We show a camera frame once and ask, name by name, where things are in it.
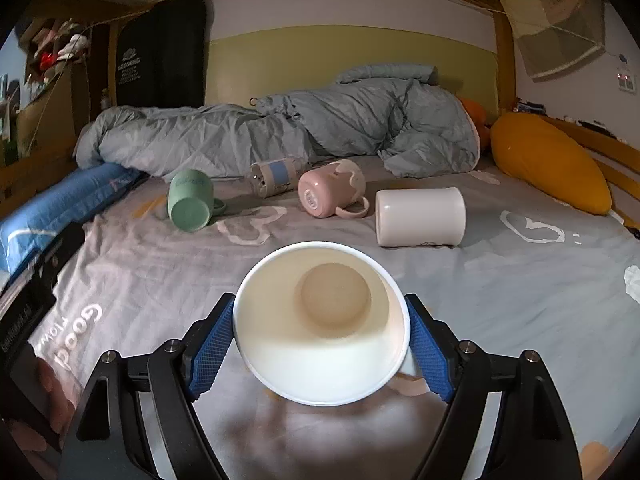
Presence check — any wooden bed frame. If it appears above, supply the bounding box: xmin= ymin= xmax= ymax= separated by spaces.
xmin=0 ymin=0 xmax=640 ymax=223

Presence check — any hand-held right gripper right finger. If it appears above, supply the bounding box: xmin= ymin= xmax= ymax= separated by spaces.
xmin=404 ymin=293 xmax=584 ymax=480

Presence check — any hanging mesh cloth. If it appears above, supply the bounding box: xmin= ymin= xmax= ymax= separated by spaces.
xmin=499 ymin=0 xmax=609 ymax=82

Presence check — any white ceramic mug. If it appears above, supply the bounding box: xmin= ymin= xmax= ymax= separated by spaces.
xmin=375 ymin=186 xmax=467 ymax=249

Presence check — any green ceramic mug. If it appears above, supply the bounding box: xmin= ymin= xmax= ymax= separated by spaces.
xmin=167 ymin=169 xmax=227 ymax=234

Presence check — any black hanging bag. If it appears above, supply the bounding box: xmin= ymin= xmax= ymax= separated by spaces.
xmin=116 ymin=0 xmax=209 ymax=110

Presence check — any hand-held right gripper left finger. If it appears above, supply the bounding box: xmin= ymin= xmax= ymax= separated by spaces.
xmin=59 ymin=292 xmax=236 ymax=480

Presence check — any grey printed bed sheet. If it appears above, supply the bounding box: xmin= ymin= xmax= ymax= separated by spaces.
xmin=0 ymin=154 xmax=640 ymax=480

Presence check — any yellow pillow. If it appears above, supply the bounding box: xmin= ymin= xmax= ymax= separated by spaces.
xmin=489 ymin=112 xmax=614 ymax=216

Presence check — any shelf with toys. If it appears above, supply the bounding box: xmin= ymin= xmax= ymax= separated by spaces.
xmin=19 ymin=14 xmax=97 ymax=87

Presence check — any glass bottle with blue sleeve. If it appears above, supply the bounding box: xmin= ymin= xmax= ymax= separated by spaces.
xmin=248 ymin=157 xmax=301 ymax=199

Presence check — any grey-blue duvet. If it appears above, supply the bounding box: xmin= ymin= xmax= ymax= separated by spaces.
xmin=75 ymin=64 xmax=482 ymax=181

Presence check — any white paper cup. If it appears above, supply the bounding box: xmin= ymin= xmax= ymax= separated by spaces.
xmin=232 ymin=241 xmax=412 ymax=407

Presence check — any orange plush toy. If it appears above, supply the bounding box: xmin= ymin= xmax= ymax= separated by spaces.
xmin=457 ymin=97 xmax=494 ymax=154

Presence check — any green headboard panel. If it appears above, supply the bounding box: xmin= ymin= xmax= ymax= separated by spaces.
xmin=207 ymin=24 xmax=501 ymax=111

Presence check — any pink ceramic mug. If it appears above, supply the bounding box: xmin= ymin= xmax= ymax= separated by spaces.
xmin=297 ymin=158 xmax=371 ymax=220

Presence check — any person's left hand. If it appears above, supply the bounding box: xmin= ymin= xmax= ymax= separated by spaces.
xmin=27 ymin=354 xmax=77 ymax=453

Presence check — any house-shaped wall decoration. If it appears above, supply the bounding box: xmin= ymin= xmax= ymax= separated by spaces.
xmin=615 ymin=54 xmax=637 ymax=94

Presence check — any blue pillow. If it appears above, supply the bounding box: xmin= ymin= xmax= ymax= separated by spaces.
xmin=0 ymin=162 xmax=146 ymax=277

